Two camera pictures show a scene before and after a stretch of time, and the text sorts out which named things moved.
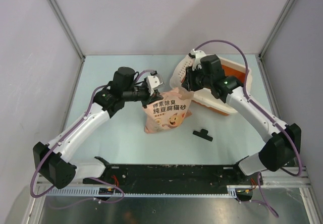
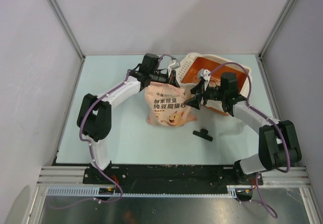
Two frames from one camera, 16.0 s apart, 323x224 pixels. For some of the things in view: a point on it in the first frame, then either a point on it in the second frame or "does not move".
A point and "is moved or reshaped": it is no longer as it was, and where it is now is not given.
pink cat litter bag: [168, 111] is moved or reshaped
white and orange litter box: [232, 69] does not move
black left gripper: [156, 97] to [172, 79]
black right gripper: [189, 83] to [200, 91]
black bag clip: [203, 133] does not move
